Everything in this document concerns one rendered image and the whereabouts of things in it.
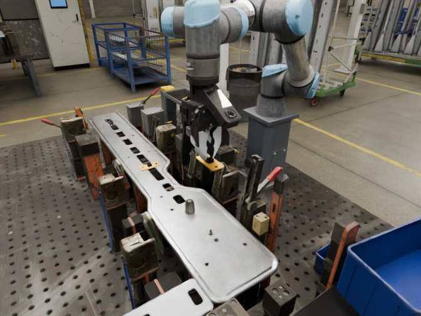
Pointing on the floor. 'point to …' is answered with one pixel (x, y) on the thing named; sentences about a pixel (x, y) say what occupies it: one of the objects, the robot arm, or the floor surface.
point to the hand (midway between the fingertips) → (209, 156)
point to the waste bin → (244, 86)
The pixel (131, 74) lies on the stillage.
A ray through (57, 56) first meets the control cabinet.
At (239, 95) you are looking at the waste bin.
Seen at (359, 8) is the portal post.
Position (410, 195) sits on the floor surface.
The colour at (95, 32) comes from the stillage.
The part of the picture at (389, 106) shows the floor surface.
